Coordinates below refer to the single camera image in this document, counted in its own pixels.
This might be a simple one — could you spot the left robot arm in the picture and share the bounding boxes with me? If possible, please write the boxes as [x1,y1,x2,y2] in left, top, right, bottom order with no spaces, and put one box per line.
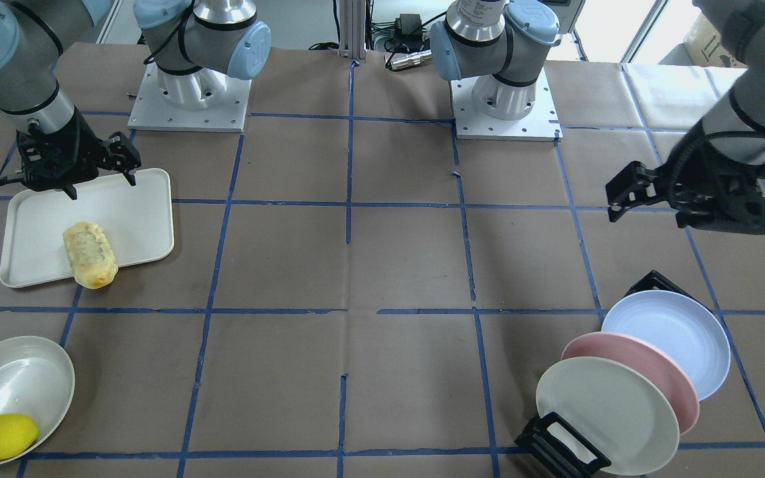
[430,1,765,235]

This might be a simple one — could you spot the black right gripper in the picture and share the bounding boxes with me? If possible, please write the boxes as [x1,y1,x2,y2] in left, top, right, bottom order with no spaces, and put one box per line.
[17,110,142,200]

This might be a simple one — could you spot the pink plate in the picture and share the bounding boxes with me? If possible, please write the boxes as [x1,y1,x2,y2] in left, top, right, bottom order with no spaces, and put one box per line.
[560,331,701,435]

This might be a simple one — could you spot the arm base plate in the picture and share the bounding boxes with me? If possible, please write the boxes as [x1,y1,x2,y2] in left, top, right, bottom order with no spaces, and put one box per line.
[127,64,252,133]
[449,70,564,141]

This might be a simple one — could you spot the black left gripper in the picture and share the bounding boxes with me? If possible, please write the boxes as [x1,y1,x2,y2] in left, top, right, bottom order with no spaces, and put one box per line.
[665,129,765,235]

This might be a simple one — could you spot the black dish rack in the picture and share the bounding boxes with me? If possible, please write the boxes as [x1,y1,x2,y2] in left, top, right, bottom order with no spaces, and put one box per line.
[515,270,700,477]

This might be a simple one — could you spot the black power adapter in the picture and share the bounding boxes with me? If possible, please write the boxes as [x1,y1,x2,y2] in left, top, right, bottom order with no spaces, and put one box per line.
[394,13,423,39]

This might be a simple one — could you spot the silver metal connector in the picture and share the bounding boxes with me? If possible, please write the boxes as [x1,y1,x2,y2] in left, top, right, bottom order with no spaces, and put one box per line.
[385,50,433,72]

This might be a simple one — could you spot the white rectangular tray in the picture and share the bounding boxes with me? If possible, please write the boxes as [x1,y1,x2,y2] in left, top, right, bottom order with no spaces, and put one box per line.
[0,167,174,288]

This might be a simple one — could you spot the yellow lemon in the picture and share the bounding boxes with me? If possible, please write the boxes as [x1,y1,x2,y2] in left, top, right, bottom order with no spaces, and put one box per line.
[0,414,40,461]

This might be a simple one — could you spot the cream white plate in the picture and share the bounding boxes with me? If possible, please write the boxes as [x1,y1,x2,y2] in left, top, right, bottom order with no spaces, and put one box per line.
[535,357,679,476]

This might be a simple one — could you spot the light blue plate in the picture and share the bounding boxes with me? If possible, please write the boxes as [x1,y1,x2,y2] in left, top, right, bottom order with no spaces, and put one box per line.
[602,290,731,400]

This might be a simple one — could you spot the yellow bread loaf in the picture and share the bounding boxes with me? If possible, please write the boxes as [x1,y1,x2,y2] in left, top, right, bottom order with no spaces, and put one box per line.
[62,222,118,289]

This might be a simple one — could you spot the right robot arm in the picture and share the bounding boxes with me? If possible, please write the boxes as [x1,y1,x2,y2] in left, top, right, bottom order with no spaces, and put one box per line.
[0,1,272,200]

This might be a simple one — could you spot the cardboard box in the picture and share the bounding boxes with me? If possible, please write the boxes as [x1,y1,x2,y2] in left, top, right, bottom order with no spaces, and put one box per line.
[683,13,747,69]

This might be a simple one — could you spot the aluminium frame post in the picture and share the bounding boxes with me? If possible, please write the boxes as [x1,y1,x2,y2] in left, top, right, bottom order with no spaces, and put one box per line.
[336,1,369,64]

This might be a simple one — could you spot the white shallow bowl plate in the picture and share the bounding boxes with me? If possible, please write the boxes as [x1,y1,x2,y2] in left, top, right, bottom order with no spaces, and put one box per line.
[0,336,76,465]

